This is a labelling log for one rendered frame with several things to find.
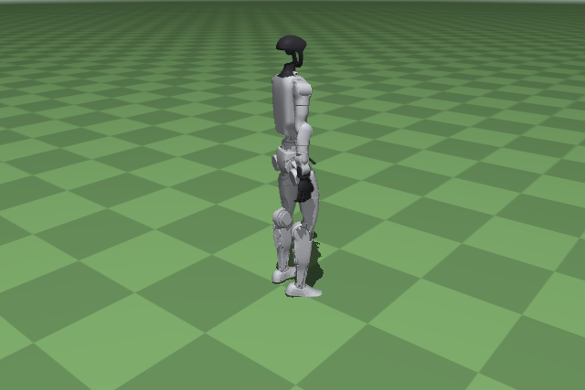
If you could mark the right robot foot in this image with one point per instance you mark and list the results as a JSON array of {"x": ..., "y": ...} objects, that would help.
[{"x": 308, "y": 292}]

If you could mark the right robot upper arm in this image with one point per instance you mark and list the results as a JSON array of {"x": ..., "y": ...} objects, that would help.
[{"x": 302, "y": 92}]

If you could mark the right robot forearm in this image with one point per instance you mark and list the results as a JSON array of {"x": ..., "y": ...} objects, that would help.
[{"x": 302, "y": 147}]

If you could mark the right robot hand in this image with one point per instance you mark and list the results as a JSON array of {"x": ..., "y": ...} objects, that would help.
[{"x": 305, "y": 186}]

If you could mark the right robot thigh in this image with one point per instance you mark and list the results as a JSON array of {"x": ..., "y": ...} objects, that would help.
[{"x": 310, "y": 207}]

